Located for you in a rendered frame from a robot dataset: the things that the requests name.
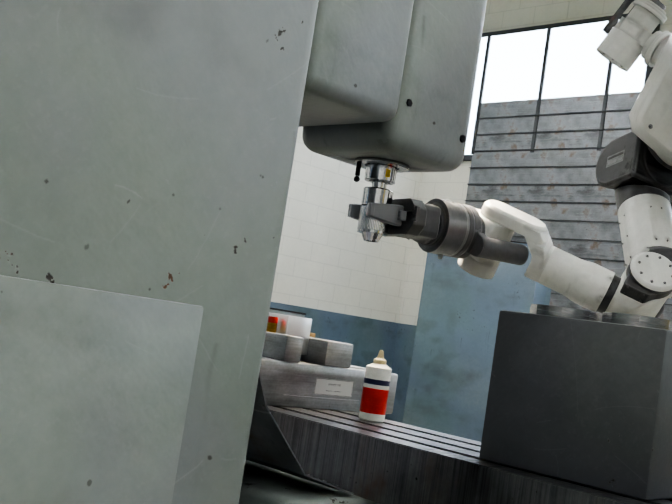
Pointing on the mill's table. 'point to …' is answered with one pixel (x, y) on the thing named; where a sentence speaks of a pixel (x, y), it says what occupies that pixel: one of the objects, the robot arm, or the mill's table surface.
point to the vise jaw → (328, 353)
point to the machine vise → (310, 379)
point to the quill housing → (421, 95)
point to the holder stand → (583, 399)
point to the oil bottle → (375, 390)
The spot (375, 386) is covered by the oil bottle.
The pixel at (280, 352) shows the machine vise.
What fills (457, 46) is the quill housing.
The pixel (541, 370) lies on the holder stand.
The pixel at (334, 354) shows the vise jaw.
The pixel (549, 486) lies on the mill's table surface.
